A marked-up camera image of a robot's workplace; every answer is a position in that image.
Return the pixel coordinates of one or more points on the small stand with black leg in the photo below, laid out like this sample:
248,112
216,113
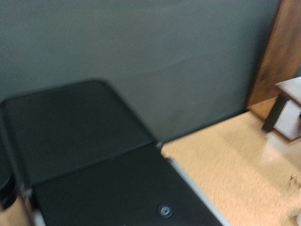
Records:
290,109

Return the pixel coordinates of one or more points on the black keurig coffee machine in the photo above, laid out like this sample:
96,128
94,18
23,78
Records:
94,157

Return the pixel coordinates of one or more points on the grey partition panel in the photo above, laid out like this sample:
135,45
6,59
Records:
141,47

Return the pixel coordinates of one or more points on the brown wooden board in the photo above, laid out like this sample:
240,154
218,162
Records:
282,56

